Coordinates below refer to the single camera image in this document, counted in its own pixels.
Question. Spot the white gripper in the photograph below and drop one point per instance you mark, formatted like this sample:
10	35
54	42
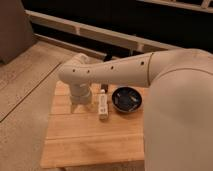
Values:
80	94

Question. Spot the dark ceramic bowl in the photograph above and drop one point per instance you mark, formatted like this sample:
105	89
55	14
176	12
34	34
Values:
126	99

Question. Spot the wooden board table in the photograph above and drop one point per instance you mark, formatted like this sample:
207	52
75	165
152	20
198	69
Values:
77	137

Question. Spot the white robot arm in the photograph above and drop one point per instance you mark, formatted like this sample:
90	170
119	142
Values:
178	111

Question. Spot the brown sofa corner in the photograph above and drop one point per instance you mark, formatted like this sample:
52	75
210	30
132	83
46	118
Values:
16	33

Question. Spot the white rectangular box object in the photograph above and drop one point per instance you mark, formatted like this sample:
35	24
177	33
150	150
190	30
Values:
103	105

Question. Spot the white window frame rail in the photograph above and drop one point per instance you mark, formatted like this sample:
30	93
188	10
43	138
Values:
99	34

